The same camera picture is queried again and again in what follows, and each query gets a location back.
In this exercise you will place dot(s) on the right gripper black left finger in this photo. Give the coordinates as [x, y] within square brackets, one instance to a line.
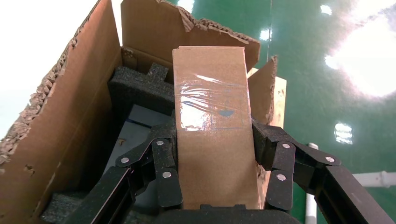
[164, 154]

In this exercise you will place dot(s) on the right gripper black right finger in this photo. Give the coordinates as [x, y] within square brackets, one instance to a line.
[309, 167]

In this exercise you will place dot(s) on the big torn cardboard box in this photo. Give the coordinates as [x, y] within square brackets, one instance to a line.
[77, 108]

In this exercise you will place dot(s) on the grey flat item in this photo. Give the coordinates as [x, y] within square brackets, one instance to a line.
[136, 123]

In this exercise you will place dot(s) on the notched black foam block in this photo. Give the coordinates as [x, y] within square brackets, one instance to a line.
[139, 89]

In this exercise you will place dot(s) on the white pipe frame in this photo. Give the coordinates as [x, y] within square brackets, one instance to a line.
[311, 204]

